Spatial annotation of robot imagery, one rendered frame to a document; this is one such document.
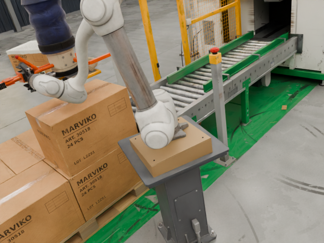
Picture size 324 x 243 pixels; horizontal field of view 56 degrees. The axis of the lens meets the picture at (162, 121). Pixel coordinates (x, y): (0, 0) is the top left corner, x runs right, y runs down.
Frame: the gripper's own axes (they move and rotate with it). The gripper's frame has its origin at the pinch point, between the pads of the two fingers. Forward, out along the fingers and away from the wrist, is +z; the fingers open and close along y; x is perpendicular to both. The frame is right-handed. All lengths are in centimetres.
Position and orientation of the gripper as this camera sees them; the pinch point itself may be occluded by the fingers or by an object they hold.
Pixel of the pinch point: (22, 75)
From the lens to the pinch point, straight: 202.0
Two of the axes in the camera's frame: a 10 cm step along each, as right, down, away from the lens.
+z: -6.9, -2.5, 6.8
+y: 1.7, 8.6, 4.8
